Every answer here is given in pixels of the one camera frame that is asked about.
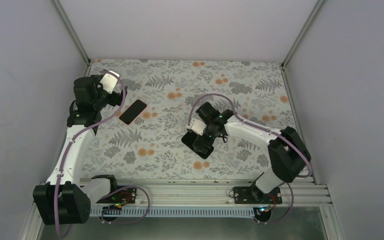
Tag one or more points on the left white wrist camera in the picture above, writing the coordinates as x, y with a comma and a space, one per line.
109, 81

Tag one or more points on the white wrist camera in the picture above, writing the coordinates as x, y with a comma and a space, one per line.
109, 81
197, 126

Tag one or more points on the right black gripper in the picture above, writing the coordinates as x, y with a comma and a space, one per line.
201, 148

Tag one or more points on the white slotted cable duct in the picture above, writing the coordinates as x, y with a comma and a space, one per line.
191, 212

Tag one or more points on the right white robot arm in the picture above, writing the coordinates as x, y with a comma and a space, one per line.
287, 152

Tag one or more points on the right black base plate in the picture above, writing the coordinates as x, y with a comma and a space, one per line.
245, 195

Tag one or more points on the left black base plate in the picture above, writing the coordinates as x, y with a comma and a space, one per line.
121, 198

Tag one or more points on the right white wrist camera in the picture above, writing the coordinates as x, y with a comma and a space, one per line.
197, 126

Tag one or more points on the aluminium mounting rail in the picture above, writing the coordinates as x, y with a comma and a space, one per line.
218, 193

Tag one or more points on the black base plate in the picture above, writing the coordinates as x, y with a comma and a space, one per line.
121, 198
245, 195

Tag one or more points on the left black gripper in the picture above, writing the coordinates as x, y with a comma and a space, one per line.
114, 100

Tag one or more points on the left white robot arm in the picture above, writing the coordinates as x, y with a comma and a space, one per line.
62, 200

